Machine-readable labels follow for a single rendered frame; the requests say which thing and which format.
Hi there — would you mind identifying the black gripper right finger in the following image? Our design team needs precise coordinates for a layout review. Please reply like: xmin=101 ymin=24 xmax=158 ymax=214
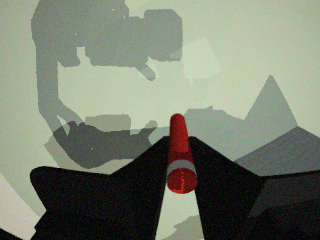
xmin=188 ymin=137 xmax=320 ymax=240

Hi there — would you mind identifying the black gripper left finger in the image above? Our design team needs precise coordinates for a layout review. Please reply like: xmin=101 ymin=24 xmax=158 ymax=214
xmin=29 ymin=136 xmax=169 ymax=240

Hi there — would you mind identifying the red peg with white band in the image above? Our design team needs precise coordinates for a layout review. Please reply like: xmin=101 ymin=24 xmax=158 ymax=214
xmin=167 ymin=113 xmax=197 ymax=195

